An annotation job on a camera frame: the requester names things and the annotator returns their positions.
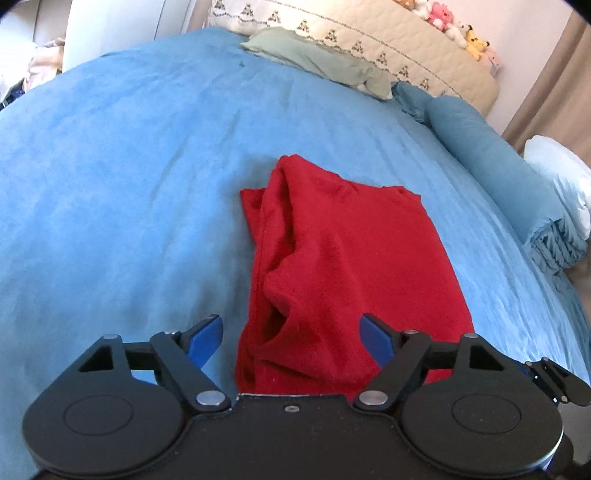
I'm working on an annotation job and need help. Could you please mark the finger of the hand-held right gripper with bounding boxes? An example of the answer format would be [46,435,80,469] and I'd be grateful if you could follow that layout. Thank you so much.
[524,357,584,408]

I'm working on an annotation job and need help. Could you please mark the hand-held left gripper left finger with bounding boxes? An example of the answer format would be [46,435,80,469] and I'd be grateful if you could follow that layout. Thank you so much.
[69,315,232,413]

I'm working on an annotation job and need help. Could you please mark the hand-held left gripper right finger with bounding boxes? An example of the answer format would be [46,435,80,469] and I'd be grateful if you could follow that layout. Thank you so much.
[353,313,514,413]

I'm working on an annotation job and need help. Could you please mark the red sweater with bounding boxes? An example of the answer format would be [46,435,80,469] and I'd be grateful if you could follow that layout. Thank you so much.
[235,154,476,397]

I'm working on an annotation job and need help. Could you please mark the bed with blue sheet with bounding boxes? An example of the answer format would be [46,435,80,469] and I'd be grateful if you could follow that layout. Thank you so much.
[0,25,591,480]

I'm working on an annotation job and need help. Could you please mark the white duvet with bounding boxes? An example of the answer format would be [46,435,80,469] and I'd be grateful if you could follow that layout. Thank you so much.
[523,135,591,237]

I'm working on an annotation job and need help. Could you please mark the folded blue duvet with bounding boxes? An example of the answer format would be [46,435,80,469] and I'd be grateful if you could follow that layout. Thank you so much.
[425,95,589,278]

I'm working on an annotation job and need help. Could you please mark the blue pillow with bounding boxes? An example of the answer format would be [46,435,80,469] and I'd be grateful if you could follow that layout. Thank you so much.
[392,82,432,124]

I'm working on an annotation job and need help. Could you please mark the green pillow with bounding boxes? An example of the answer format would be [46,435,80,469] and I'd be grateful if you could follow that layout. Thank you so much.
[240,26,394,101]

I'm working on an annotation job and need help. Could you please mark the beige curtain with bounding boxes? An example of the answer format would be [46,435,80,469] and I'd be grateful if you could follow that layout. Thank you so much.
[501,14,591,155]

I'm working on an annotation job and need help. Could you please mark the pale pink plush toy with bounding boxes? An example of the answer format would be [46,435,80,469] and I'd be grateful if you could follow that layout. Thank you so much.
[482,46,505,78]

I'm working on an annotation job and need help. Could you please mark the cream quilted headboard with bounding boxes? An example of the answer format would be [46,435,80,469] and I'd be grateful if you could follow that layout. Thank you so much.
[205,0,501,117]

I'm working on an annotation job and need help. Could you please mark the yellow plush toy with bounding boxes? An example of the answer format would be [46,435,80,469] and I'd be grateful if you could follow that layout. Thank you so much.
[463,25,491,62]

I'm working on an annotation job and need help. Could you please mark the beige cloth bag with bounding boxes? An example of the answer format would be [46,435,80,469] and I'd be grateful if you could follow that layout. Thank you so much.
[23,39,66,90]

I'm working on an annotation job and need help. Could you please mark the white wardrobe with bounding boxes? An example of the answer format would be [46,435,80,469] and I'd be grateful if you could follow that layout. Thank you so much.
[61,0,200,73]

